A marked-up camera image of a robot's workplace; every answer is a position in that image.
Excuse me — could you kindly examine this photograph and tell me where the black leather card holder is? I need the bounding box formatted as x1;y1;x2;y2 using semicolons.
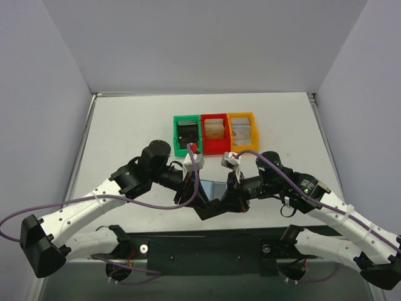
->
200;180;227;201

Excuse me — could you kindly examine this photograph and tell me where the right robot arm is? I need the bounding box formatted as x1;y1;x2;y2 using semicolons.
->
218;151;400;290

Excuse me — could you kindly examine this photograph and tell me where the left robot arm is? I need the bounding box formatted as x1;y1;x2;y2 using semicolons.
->
19;140;204;278

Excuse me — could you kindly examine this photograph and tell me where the black card holders stack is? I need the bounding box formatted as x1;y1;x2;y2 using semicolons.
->
177;120;199;149

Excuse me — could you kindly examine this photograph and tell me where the beige cards stack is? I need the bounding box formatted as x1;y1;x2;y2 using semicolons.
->
204;119;225;140

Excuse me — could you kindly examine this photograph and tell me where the grey cards stack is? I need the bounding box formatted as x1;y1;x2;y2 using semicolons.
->
231;117;252;146

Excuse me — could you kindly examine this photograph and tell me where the green plastic bin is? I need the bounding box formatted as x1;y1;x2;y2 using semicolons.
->
173;115;203;157

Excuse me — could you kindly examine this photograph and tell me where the red plastic bin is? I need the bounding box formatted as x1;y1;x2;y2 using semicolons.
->
200;114;231;155

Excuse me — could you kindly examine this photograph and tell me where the yellow plastic bin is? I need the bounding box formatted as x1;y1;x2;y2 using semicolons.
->
227;112;259;153

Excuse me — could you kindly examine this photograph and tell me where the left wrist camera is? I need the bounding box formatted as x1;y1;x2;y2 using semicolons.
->
182;153;205;173

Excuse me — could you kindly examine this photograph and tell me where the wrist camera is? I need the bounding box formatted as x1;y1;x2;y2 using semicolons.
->
221;152;241;182
182;153;205;173

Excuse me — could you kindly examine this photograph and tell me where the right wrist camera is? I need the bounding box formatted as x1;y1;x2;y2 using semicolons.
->
221;152;241;182

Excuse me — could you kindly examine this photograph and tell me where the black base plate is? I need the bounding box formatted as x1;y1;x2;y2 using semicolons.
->
104;228;305;277

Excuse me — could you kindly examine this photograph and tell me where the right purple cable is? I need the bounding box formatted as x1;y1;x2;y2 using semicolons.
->
231;149;401;285

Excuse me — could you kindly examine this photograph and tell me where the black strap loop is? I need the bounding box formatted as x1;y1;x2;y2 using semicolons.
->
279;200;297;219

